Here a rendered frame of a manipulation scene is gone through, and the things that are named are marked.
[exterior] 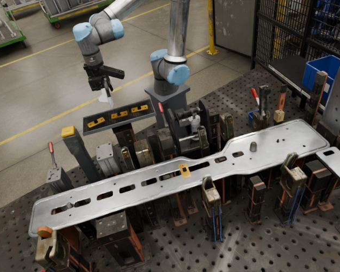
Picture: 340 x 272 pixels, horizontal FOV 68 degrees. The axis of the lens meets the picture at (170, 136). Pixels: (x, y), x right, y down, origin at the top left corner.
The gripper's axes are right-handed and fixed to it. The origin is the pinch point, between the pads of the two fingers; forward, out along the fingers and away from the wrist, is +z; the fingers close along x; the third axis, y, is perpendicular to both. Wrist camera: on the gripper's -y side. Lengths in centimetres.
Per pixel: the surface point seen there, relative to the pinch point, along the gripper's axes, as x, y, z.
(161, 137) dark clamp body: 14.6, -18.2, 18.1
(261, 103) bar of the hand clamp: 14, -69, 12
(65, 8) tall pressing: -632, 150, 89
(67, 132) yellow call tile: 4.3, 26.2, 9.8
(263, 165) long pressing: 40, -59, 26
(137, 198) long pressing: 40.7, -2.3, 25.8
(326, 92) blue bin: 10, -106, 18
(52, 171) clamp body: 18.3, 36.1, 19.8
